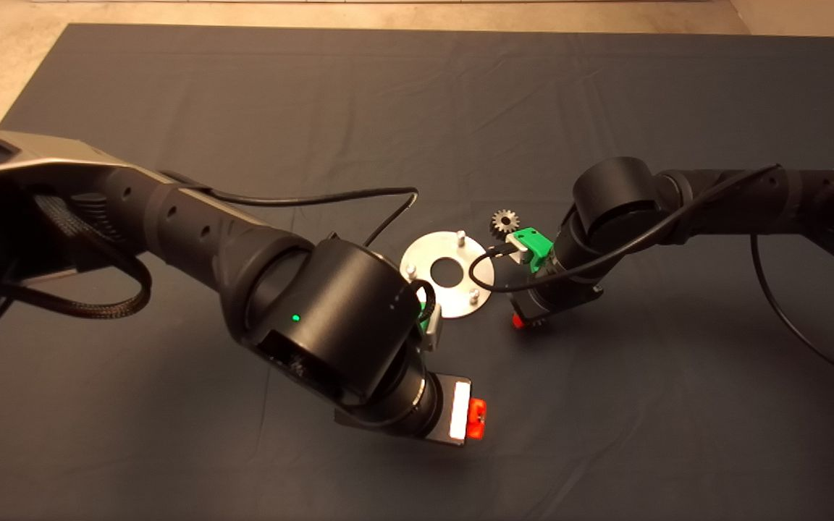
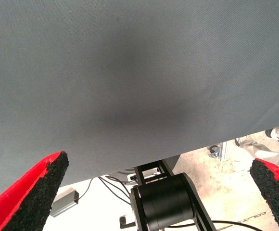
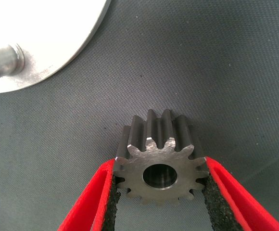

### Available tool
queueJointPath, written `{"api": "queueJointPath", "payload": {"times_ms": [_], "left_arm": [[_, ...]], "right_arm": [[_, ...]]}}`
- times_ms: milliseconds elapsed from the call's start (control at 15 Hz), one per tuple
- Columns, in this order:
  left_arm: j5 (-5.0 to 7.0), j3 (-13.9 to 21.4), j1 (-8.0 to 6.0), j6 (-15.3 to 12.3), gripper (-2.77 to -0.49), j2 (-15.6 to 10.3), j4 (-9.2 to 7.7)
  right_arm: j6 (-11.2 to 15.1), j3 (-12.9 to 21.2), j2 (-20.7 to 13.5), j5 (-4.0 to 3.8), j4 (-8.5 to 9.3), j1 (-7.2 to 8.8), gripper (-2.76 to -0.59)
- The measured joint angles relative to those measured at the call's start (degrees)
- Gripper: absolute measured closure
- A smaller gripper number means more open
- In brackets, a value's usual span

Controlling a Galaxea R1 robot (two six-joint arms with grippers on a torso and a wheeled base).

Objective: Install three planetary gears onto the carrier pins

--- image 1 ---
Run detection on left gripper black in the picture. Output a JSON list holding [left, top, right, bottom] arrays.
[[335, 373, 489, 447]]

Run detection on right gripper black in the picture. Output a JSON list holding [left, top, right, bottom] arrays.
[[511, 282, 604, 329]]

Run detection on round metal carrier plate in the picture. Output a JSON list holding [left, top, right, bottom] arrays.
[[400, 230, 495, 321]]

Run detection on dark table cloth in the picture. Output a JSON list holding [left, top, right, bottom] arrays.
[[0, 23, 834, 521]]

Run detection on thin black right camera cable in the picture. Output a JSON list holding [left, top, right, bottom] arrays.
[[469, 164, 834, 391]]

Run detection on thin black camera cable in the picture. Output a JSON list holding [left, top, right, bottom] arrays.
[[164, 171, 438, 324], [469, 164, 834, 391]]

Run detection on right wrist green camera mount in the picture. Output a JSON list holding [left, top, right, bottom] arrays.
[[515, 227, 554, 272]]

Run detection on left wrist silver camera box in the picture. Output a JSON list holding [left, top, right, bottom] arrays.
[[426, 305, 445, 353]]

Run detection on thin black left camera cable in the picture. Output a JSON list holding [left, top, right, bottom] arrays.
[[164, 171, 438, 324]]

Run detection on left arm braided black hose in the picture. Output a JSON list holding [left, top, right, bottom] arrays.
[[0, 194, 152, 319]]

